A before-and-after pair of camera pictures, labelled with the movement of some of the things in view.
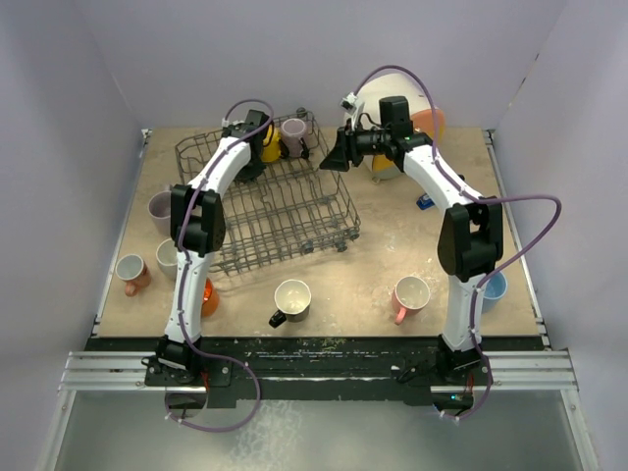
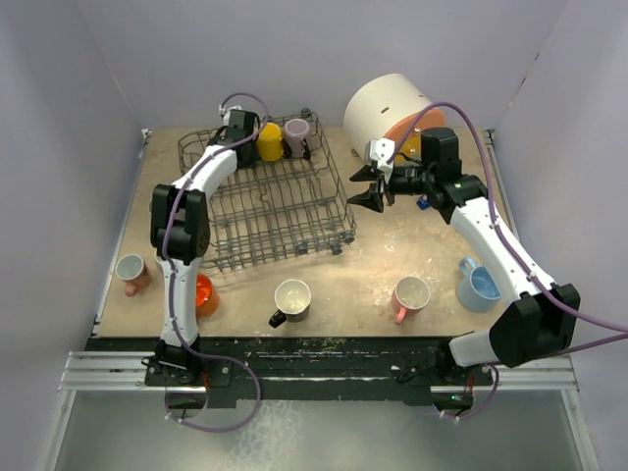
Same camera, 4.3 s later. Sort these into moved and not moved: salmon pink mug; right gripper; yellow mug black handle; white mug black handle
Moved: right gripper
Not moved: yellow mug black handle; white mug black handle; salmon pink mug
